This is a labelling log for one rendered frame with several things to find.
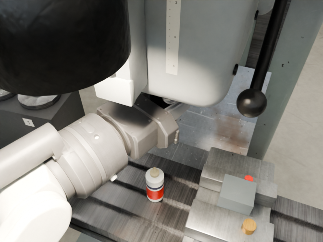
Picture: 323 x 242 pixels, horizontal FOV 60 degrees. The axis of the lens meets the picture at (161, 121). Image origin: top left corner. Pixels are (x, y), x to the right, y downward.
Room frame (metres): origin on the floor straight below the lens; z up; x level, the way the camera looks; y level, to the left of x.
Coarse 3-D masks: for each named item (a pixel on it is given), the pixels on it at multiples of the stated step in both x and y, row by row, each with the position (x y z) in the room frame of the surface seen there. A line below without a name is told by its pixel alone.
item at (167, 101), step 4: (148, 96) 0.32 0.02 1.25; (152, 100) 0.31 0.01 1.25; (156, 100) 0.30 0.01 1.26; (160, 100) 0.30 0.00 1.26; (164, 100) 0.30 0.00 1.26; (168, 100) 0.30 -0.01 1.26; (172, 100) 0.30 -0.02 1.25; (160, 104) 0.30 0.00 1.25; (164, 104) 0.30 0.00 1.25; (168, 104) 0.30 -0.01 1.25; (164, 108) 0.30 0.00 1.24
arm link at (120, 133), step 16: (96, 112) 0.28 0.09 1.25; (112, 112) 0.27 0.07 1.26; (128, 112) 0.27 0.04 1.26; (144, 112) 0.27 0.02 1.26; (160, 112) 0.27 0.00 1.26; (64, 128) 0.23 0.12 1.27; (80, 128) 0.23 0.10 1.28; (96, 128) 0.23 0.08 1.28; (112, 128) 0.24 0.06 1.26; (128, 128) 0.24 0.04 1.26; (144, 128) 0.25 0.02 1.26; (160, 128) 0.25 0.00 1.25; (176, 128) 0.26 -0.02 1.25; (96, 144) 0.21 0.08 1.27; (112, 144) 0.21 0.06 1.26; (128, 144) 0.23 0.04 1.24; (144, 144) 0.24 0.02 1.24; (160, 144) 0.25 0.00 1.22; (96, 160) 0.19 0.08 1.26; (112, 160) 0.20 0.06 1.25; (112, 176) 0.20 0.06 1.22
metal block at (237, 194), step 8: (224, 176) 0.30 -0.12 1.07; (232, 176) 0.30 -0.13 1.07; (224, 184) 0.28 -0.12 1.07; (232, 184) 0.28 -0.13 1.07; (240, 184) 0.28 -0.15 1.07; (248, 184) 0.28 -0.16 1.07; (256, 184) 0.28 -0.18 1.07; (224, 192) 0.26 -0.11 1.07; (232, 192) 0.26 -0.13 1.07; (240, 192) 0.26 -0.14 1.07; (248, 192) 0.26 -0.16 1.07; (224, 200) 0.25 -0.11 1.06; (232, 200) 0.25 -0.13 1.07; (240, 200) 0.25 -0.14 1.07; (248, 200) 0.25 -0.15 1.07; (232, 208) 0.24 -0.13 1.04; (240, 208) 0.24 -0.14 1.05; (248, 208) 0.24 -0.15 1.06
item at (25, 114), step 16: (0, 96) 0.46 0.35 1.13; (16, 96) 0.48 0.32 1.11; (32, 96) 0.47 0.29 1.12; (48, 96) 0.46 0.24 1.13; (64, 96) 0.48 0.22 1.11; (0, 112) 0.43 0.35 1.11; (16, 112) 0.42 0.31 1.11; (32, 112) 0.42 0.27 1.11; (48, 112) 0.42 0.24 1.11; (64, 112) 0.45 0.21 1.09; (80, 112) 0.50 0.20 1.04; (0, 128) 0.44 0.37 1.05; (16, 128) 0.43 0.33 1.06; (32, 128) 0.42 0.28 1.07; (0, 144) 0.45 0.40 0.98
